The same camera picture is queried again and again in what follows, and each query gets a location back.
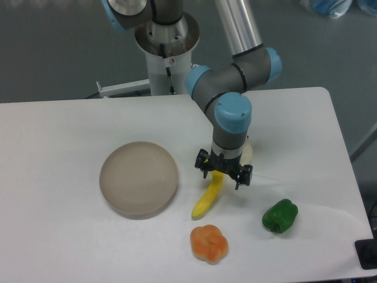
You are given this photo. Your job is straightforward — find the orange knotted bread roll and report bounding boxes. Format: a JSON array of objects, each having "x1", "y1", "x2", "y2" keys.
[{"x1": 190, "y1": 225, "x2": 229, "y2": 265}]

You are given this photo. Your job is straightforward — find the white left bracket bar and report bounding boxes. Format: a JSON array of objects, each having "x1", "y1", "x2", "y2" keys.
[{"x1": 96, "y1": 79, "x2": 150, "y2": 97}]

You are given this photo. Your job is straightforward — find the white pear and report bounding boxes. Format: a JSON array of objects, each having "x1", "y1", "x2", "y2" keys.
[{"x1": 240, "y1": 139, "x2": 253, "y2": 165}]

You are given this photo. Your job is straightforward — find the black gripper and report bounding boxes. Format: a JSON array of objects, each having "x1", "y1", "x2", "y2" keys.
[{"x1": 194, "y1": 147, "x2": 253, "y2": 190}]

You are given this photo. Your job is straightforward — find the yellow banana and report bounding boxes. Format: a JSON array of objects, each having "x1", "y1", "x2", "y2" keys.
[{"x1": 191, "y1": 170, "x2": 224, "y2": 220}]

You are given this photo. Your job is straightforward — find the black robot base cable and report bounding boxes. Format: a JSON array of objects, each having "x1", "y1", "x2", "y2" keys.
[{"x1": 160, "y1": 43, "x2": 177, "y2": 96}]

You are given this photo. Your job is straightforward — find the green bell pepper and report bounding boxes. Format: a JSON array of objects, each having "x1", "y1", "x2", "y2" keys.
[{"x1": 262, "y1": 199, "x2": 299, "y2": 234}]

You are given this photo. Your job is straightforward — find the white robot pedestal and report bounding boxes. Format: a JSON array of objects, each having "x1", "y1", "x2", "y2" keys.
[{"x1": 135, "y1": 12, "x2": 200, "y2": 96}]

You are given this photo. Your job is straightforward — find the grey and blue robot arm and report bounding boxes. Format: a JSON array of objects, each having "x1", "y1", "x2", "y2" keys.
[{"x1": 102, "y1": 1, "x2": 282, "y2": 186}]

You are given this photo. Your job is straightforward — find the clear plastic bag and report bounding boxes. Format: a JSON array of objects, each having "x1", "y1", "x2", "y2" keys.
[{"x1": 356, "y1": 0, "x2": 377, "y2": 17}]

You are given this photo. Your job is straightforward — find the black device at table edge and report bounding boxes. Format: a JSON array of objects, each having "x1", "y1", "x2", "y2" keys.
[{"x1": 355, "y1": 239, "x2": 376, "y2": 270}]

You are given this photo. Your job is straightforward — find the blue plastic bag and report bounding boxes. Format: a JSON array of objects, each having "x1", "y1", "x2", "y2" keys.
[{"x1": 300, "y1": 0, "x2": 353, "y2": 19}]

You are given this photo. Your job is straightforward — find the round beige plate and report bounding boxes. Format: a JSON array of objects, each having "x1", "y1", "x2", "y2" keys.
[{"x1": 99, "y1": 141, "x2": 179, "y2": 219}]

